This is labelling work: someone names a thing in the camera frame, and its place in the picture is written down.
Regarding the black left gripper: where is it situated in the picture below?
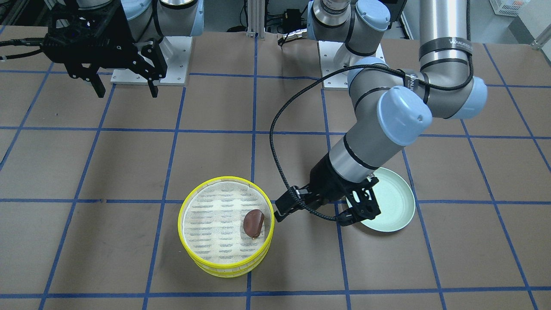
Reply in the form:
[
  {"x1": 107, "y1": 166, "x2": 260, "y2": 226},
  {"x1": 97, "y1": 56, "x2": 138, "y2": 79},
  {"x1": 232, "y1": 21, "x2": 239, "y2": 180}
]
[{"x1": 274, "y1": 155, "x2": 381, "y2": 227}]

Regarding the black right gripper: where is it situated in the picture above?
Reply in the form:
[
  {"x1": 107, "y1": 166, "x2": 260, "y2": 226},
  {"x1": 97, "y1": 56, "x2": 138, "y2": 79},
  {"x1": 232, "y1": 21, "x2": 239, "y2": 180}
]
[{"x1": 41, "y1": 0, "x2": 167, "y2": 98}]

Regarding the brown bun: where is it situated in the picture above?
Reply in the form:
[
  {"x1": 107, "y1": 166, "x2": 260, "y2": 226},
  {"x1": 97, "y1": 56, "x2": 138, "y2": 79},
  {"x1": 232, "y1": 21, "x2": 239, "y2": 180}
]
[{"x1": 242, "y1": 209, "x2": 264, "y2": 238}]

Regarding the yellow steamer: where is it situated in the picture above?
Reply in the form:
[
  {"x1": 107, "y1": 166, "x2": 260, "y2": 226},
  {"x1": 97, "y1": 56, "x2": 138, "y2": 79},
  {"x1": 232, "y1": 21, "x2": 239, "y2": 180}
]
[
  {"x1": 177, "y1": 176, "x2": 274, "y2": 264},
  {"x1": 186, "y1": 245, "x2": 270, "y2": 278}
]

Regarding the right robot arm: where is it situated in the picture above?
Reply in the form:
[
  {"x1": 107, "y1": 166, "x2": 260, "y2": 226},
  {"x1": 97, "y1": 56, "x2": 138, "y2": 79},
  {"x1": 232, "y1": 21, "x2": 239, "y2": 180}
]
[{"x1": 40, "y1": 0, "x2": 204, "y2": 98}]

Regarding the light green plate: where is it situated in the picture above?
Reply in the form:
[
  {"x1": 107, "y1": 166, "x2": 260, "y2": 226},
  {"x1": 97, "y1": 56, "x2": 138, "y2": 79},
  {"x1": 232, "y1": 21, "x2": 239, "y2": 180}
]
[{"x1": 361, "y1": 167, "x2": 415, "y2": 233}]

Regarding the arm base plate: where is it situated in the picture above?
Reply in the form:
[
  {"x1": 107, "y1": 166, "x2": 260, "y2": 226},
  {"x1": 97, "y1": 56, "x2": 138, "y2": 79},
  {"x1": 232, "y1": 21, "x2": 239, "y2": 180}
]
[
  {"x1": 111, "y1": 37, "x2": 193, "y2": 86},
  {"x1": 317, "y1": 41, "x2": 388, "y2": 91}
]

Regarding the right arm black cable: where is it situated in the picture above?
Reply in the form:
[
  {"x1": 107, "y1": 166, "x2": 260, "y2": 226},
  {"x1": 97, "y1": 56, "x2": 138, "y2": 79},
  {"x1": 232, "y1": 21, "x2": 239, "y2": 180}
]
[{"x1": 0, "y1": 38, "x2": 48, "y2": 61}]

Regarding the black braided cable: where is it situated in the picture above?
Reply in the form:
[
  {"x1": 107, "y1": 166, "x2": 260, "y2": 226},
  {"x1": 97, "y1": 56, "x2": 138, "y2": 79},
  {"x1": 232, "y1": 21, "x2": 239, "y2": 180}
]
[{"x1": 269, "y1": 26, "x2": 475, "y2": 222}]

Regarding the aluminium frame post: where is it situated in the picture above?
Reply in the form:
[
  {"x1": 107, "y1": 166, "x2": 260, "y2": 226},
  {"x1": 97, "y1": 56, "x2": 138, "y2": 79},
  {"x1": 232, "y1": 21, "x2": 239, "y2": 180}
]
[{"x1": 246, "y1": 0, "x2": 266, "y2": 40}]

